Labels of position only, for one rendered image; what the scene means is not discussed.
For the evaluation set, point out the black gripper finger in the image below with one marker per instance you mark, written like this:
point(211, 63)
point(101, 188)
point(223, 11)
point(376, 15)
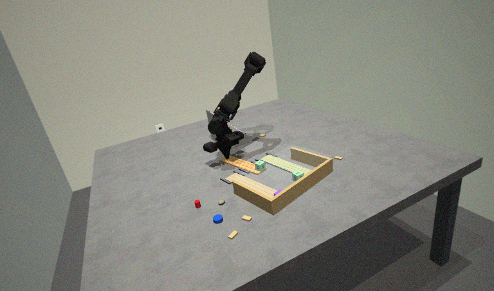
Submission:
point(224, 151)
point(228, 149)

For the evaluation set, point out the blue short cylinder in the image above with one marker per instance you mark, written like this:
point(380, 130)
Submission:
point(217, 218)

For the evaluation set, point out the tan wooden tray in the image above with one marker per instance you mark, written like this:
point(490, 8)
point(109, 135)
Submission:
point(278, 180)

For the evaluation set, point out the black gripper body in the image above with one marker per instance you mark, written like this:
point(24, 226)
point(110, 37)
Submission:
point(211, 147)

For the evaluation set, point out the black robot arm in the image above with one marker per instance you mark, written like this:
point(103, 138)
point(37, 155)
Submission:
point(254, 63)

